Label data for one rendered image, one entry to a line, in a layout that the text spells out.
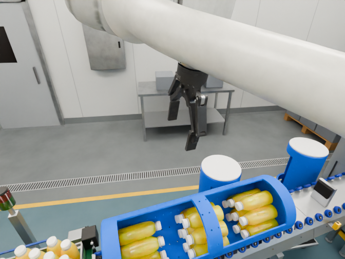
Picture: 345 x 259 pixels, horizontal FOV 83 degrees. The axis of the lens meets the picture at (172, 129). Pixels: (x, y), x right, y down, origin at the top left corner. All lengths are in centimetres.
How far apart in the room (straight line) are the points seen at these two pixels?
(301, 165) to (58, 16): 391
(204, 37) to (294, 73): 8
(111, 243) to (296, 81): 80
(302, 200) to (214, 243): 81
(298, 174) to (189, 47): 181
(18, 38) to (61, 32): 69
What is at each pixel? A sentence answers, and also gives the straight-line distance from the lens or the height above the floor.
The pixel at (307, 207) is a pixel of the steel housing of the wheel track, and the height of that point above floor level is 93.
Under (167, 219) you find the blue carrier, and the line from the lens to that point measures 114.
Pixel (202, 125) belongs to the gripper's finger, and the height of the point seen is 174.
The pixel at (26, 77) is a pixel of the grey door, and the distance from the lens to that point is 448.
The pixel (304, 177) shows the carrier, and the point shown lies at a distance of 197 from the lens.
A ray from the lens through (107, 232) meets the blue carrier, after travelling 89.
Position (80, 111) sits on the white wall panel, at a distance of 444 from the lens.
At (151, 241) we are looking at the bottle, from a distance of 101.
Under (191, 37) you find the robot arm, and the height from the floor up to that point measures 194.
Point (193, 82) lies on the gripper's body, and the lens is 45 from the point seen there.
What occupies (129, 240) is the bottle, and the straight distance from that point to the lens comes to 100.
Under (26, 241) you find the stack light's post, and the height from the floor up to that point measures 89.
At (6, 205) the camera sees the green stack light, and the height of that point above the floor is 119.
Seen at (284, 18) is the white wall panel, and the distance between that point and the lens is 472.
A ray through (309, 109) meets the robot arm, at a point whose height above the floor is 189.
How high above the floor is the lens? 196
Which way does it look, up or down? 30 degrees down
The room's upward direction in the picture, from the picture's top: straight up
